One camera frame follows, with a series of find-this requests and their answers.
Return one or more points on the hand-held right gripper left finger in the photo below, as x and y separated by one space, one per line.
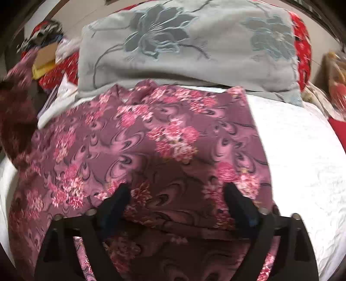
119 201

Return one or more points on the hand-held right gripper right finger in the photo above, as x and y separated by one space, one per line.
242 206

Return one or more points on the purple floral garment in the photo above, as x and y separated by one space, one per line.
162 121

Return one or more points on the pile of clothes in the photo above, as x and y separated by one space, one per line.
43 32

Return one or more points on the white quilted bedspread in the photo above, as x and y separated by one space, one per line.
297 162

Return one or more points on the plain red cloth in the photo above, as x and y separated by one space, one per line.
339 129

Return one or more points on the white plastic packet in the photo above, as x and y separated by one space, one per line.
63 87

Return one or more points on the dark fuzzy cloth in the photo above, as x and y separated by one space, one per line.
16 121

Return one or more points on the beige crumpled cloth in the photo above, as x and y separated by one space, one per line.
316 100

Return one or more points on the yellow box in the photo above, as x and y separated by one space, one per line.
40 70

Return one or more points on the bagged plush toys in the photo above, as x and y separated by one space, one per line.
336 81

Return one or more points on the grey flower pillow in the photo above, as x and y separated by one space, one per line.
202 54

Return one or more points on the white plastic bag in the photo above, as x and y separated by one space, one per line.
67 48

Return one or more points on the cardboard box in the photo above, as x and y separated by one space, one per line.
46 54

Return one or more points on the red floral blanket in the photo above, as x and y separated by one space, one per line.
302 48

